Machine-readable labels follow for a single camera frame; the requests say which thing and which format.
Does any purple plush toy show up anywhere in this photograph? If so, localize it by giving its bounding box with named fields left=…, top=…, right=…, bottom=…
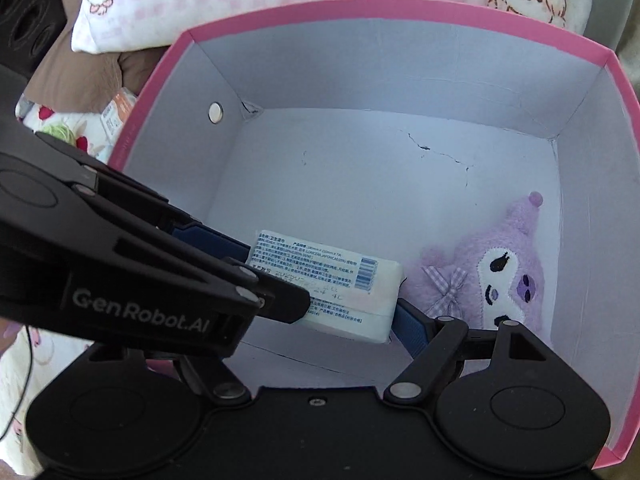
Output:
left=405, top=191, right=553, bottom=347

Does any orange label tissue packet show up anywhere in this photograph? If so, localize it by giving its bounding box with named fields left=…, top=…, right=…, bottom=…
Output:
left=100, top=86, right=137, bottom=148

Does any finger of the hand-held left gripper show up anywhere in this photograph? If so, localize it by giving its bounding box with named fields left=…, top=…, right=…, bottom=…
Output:
left=74, top=184, right=312, bottom=326
left=35, top=132, right=252, bottom=264

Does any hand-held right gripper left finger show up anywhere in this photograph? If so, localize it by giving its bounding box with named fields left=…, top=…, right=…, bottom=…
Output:
left=174, top=354, right=252, bottom=403

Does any white wet wipes packet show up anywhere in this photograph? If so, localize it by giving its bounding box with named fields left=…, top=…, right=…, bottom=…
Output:
left=247, top=229, right=405, bottom=345

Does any brown pillow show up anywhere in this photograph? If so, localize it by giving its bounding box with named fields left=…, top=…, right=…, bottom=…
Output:
left=22, top=25, right=172, bottom=112

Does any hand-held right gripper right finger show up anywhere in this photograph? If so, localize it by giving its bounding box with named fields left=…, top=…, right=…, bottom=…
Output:
left=382, top=297, right=558, bottom=403

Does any pink cardboard box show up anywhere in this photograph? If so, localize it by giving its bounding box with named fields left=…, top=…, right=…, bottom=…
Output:
left=107, top=0, right=640, bottom=471

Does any black cable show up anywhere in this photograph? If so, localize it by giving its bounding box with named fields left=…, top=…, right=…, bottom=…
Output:
left=0, top=325, right=34, bottom=442

